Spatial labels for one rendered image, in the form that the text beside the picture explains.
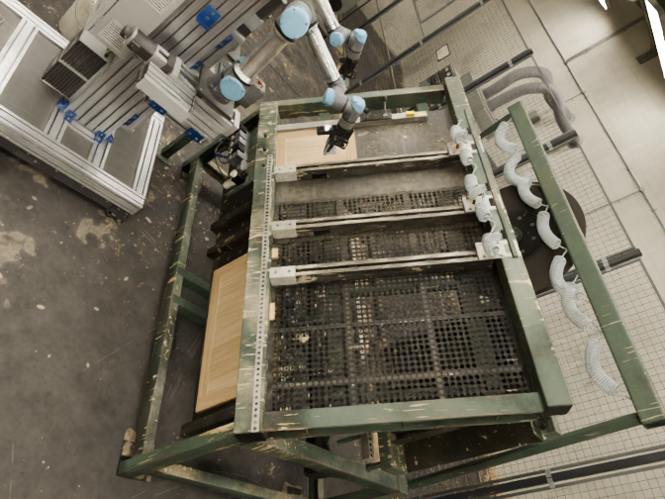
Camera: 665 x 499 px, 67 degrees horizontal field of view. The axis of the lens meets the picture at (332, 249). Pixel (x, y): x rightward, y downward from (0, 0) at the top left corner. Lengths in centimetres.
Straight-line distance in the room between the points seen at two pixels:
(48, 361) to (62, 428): 31
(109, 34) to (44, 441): 185
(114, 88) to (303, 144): 109
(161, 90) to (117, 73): 44
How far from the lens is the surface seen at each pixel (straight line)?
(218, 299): 307
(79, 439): 274
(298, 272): 246
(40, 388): 270
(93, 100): 307
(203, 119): 275
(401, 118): 330
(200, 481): 287
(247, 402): 220
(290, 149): 318
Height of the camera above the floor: 231
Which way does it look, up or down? 27 degrees down
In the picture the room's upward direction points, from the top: 63 degrees clockwise
